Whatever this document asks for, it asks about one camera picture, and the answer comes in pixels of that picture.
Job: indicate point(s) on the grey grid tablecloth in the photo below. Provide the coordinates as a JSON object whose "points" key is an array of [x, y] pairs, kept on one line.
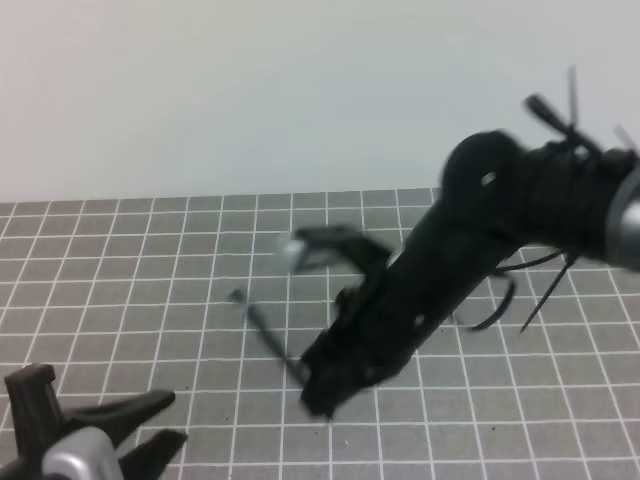
{"points": [[124, 296]]}

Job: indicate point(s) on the black pen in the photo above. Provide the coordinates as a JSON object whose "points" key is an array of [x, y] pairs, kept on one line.
{"points": [[256, 318]]}

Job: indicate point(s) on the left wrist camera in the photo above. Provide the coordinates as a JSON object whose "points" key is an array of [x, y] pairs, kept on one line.
{"points": [[87, 454]]}

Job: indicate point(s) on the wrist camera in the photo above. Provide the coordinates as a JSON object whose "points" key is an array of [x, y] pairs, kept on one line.
{"points": [[293, 253], [87, 454]]}

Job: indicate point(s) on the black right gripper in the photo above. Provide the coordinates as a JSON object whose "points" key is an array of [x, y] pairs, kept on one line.
{"points": [[400, 303]]}

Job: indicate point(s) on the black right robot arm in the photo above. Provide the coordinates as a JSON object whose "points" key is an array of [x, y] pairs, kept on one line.
{"points": [[495, 198]]}

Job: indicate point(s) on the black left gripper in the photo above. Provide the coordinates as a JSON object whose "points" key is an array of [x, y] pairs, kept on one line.
{"points": [[40, 422]]}

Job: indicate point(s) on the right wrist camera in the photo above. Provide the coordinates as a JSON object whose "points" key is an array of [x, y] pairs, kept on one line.
{"points": [[293, 253]]}

